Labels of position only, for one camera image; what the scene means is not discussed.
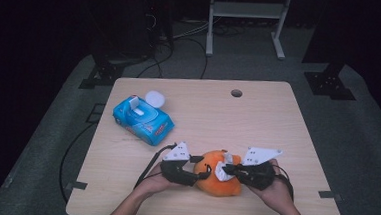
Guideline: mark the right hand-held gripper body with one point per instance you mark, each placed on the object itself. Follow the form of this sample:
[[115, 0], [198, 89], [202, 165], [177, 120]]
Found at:
[[257, 175]]

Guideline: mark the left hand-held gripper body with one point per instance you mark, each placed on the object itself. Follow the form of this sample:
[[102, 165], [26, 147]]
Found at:
[[174, 171]]

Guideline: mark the white wet wipe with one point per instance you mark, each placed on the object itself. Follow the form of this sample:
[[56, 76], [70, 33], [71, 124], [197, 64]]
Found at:
[[221, 173]]

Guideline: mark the orange plush toy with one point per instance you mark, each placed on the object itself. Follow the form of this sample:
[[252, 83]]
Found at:
[[220, 187]]

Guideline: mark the blue wet wipes pack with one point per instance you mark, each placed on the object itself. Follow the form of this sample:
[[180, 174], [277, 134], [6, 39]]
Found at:
[[150, 128]]

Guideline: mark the person's left hand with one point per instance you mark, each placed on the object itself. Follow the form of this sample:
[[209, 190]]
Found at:
[[153, 185]]

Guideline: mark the person's right hand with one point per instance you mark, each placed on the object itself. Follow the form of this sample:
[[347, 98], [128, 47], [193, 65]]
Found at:
[[278, 196]]

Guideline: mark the white round lid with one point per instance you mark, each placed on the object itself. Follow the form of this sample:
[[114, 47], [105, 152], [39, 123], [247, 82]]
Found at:
[[155, 98]]

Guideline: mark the black tape strip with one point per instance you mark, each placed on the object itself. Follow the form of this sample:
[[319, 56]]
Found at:
[[77, 185], [330, 195]]

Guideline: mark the black stand base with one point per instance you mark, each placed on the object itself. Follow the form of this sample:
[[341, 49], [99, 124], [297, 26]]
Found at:
[[330, 86], [101, 77]]

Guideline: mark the white metal stand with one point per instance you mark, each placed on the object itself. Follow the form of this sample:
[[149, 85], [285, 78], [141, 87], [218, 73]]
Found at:
[[248, 10]]

